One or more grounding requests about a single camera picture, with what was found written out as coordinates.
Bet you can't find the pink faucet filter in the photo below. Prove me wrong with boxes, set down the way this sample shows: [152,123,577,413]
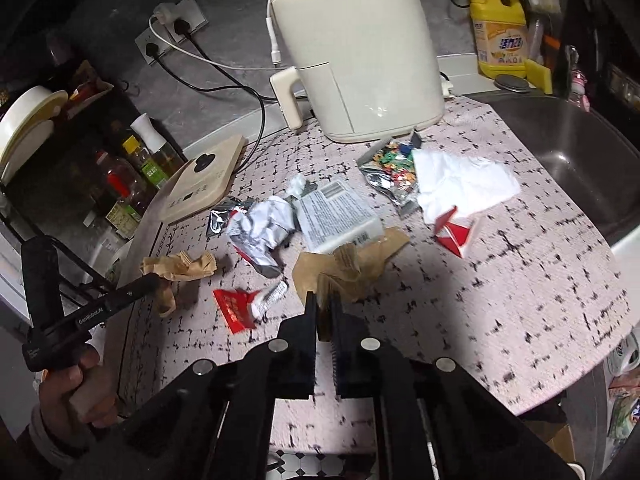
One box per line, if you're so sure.
[565,45,592,112]

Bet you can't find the black power cable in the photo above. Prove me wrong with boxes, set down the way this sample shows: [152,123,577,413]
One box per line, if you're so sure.
[145,42,261,98]
[175,20,267,173]

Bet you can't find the small crumpled white tissue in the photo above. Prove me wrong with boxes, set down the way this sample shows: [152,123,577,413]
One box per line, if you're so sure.
[286,176,321,201]

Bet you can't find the red and white wrapper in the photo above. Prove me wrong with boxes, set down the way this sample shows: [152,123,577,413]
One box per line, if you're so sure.
[433,206,481,260]

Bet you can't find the clear plastic cup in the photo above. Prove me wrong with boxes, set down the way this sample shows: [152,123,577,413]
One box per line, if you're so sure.
[527,12,549,61]

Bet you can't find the small dark foil wrapper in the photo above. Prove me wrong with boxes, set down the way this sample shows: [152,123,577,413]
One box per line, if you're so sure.
[207,197,251,239]

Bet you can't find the colourful plastic bags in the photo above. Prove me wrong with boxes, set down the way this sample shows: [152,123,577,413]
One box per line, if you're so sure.
[604,330,640,457]

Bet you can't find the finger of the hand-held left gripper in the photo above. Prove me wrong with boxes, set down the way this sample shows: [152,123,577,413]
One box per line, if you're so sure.
[115,274,164,306]

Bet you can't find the yellow cap sauce bottle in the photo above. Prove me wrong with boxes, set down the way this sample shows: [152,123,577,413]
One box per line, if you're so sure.
[121,135,172,189]

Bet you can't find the yellow detergent bottle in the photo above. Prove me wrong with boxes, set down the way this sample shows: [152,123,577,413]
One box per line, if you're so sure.
[466,0,529,80]

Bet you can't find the steel sink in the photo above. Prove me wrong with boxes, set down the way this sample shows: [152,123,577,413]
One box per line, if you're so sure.
[465,92,640,247]

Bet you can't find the stack of white plates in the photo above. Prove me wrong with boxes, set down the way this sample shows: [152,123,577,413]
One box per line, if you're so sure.
[0,85,69,186]

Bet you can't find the grey sink strainer lid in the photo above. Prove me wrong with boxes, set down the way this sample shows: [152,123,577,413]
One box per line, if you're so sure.
[494,74,531,94]

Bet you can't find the person's left forearm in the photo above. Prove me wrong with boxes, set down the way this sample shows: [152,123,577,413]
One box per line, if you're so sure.
[0,400,88,480]

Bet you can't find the brown paper bag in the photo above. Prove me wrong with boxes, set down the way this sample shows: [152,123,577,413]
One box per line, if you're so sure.
[291,226,411,342]

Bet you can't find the white labelled packet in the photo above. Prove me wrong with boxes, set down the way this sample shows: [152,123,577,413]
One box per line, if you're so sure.
[295,178,386,255]

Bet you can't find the white charging cable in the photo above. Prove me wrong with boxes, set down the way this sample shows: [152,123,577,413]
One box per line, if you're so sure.
[148,0,321,72]

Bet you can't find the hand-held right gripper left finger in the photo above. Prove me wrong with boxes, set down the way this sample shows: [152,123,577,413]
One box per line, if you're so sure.
[60,291,321,480]

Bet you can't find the white cap oil bottle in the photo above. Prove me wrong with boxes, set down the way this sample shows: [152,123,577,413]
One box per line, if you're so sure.
[129,112,184,171]

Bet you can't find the grey wall socket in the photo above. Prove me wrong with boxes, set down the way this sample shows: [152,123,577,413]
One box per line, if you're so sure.
[135,29,174,66]
[157,0,209,44]

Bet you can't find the crumpled silver foil bag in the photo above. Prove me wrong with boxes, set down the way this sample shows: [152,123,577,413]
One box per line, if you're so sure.
[227,196,299,279]

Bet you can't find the green label jar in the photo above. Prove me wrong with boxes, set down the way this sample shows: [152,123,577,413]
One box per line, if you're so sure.
[105,199,144,239]

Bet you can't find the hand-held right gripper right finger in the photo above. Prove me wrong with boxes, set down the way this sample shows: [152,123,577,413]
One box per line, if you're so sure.
[329,293,583,480]

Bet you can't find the large white tissue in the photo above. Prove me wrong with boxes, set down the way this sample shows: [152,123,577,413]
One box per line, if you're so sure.
[412,148,522,225]

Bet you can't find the brown paper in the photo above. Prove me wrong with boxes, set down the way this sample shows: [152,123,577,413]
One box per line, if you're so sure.
[140,252,217,317]

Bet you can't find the yellow sponge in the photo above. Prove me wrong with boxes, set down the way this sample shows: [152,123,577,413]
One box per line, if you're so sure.
[524,57,554,95]

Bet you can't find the person's left hand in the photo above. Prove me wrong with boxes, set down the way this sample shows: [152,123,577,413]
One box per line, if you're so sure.
[37,346,122,442]

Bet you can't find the colourful snack wrapper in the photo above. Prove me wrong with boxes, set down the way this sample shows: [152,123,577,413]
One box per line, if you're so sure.
[356,130,426,217]

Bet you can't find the small white wrapper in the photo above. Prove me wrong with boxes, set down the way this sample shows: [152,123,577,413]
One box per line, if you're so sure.
[251,280,289,319]

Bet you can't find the cream air fryer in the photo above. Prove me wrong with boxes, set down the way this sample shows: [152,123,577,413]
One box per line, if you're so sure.
[269,0,447,144]

